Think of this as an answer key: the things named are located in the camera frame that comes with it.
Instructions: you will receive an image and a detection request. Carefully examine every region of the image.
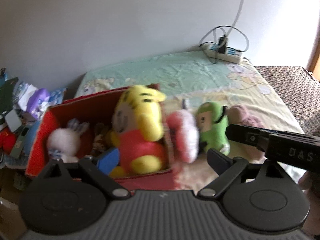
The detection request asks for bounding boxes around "white plush bunny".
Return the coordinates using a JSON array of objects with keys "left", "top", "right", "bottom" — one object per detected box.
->
[{"left": 47, "top": 119, "right": 89, "bottom": 163}]

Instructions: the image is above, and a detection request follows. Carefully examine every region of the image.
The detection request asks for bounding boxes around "yellow tiger plush toy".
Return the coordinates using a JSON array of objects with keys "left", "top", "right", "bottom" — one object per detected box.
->
[{"left": 110, "top": 85, "right": 167, "bottom": 178}]

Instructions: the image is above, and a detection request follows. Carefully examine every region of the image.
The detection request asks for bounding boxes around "striped brown plush toy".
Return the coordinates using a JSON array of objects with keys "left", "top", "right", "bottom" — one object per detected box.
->
[{"left": 91, "top": 122, "right": 108, "bottom": 157}]

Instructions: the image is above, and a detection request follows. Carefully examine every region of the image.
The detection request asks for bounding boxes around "green plush toy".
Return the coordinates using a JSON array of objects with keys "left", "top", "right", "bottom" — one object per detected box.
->
[{"left": 196, "top": 101, "right": 230, "bottom": 155}]

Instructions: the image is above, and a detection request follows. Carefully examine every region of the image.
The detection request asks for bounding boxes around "mauve plush toy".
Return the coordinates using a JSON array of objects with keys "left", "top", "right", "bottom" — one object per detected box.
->
[{"left": 226, "top": 105, "right": 265, "bottom": 161}]

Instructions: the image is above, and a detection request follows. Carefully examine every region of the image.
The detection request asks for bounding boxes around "brown patterned blanket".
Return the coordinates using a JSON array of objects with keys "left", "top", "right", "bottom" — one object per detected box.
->
[{"left": 256, "top": 66, "right": 319, "bottom": 136}]

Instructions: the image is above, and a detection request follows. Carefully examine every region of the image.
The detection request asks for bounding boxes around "pink plush toy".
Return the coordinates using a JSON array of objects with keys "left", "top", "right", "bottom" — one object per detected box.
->
[{"left": 167, "top": 99, "right": 200, "bottom": 164}]

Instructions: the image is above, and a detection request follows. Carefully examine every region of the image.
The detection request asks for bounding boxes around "purple tissue pack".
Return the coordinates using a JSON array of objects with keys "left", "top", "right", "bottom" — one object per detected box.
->
[{"left": 24, "top": 88, "right": 50, "bottom": 121}]

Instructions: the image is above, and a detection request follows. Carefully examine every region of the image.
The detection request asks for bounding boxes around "green cartoon bed sheet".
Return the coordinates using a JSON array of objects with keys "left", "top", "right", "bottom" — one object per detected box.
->
[{"left": 75, "top": 50, "right": 306, "bottom": 193}]

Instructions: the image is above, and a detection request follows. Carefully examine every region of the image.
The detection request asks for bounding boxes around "dark green bag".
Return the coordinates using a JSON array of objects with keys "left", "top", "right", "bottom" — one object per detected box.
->
[{"left": 0, "top": 77, "right": 18, "bottom": 115}]

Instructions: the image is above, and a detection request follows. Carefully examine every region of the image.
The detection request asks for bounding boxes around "white power strip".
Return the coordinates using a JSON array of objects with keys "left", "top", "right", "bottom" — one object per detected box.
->
[{"left": 200, "top": 42, "right": 242, "bottom": 64}]

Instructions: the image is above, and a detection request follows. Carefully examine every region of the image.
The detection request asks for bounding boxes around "black charger plug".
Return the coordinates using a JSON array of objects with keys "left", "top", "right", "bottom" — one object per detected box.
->
[{"left": 217, "top": 35, "right": 228, "bottom": 54}]

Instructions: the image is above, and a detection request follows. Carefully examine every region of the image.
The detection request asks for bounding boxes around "wooden door frame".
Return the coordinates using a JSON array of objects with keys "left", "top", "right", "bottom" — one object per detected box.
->
[{"left": 306, "top": 37, "right": 320, "bottom": 83}]

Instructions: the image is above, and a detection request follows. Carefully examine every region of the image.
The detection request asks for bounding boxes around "black charger cable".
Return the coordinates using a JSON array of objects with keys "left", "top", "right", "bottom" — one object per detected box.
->
[{"left": 198, "top": 24, "right": 250, "bottom": 66}]

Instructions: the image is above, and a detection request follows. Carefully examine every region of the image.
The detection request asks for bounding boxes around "white power cable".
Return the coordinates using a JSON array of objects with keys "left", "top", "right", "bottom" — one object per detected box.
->
[{"left": 224, "top": 0, "right": 250, "bottom": 46}]

